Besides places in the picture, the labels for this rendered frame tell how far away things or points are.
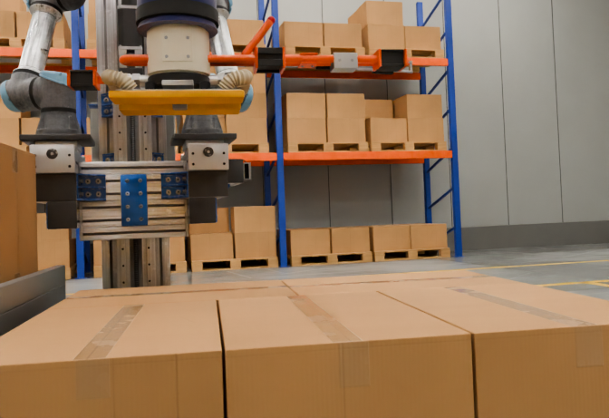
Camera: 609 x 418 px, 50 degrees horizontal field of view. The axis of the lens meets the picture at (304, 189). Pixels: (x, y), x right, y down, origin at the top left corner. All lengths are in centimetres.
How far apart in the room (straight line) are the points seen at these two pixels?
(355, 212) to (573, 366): 974
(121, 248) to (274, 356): 146
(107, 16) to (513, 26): 1054
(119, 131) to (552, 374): 175
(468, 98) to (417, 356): 1088
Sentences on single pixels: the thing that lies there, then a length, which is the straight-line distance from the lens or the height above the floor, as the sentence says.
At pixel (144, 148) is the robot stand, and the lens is 244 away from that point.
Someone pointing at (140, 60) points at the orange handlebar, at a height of 117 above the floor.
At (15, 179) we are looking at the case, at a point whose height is 86.
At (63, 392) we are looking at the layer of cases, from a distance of 105.
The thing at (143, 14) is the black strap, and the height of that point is 129.
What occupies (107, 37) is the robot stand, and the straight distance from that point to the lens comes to 261.
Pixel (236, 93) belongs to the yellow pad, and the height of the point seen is 106.
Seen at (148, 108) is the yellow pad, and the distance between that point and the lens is 188.
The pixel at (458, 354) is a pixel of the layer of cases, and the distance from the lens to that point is 110.
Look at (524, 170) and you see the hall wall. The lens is 1227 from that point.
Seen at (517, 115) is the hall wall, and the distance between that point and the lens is 1232.
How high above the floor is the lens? 75
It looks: 2 degrees up
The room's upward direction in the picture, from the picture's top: 2 degrees counter-clockwise
